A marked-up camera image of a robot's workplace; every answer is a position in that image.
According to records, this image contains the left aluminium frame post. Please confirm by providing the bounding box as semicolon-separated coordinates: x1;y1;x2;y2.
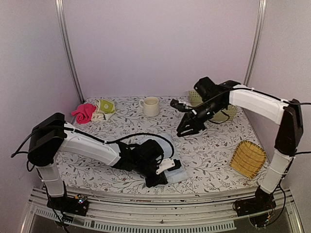
55;0;85;103

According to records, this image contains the right aluminium frame post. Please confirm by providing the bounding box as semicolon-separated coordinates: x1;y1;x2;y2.
243;0;267;86

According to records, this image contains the yellow bamboo tray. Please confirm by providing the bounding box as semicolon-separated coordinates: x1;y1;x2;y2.
229;140;267;179

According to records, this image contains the light blue towel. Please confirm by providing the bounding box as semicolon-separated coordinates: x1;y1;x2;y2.
136;133;190;184

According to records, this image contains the green plastic basket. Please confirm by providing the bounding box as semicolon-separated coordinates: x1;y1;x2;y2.
188;91;238;123

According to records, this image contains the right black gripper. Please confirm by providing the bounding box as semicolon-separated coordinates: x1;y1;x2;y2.
176;99;225;139

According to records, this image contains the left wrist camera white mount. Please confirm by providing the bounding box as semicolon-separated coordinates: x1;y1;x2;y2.
155;158;181;175

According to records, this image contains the cream green patterned towel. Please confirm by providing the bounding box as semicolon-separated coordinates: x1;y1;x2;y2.
91;99;116;121

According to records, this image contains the aluminium frame post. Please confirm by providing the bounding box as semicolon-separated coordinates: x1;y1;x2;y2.
55;0;85;103
243;0;267;86

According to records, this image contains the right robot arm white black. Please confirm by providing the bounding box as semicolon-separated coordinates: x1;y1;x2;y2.
170;77;304;216

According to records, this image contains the cream ceramic mug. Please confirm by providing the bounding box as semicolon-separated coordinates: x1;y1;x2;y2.
138;97;160;117

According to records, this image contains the pink rolled towel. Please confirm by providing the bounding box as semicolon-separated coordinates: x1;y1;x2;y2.
71;103;96;124

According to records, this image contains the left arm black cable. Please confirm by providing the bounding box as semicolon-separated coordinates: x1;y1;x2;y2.
10;126;175;161

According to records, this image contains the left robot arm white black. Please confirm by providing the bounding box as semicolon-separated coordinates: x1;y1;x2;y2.
28;113;175;216

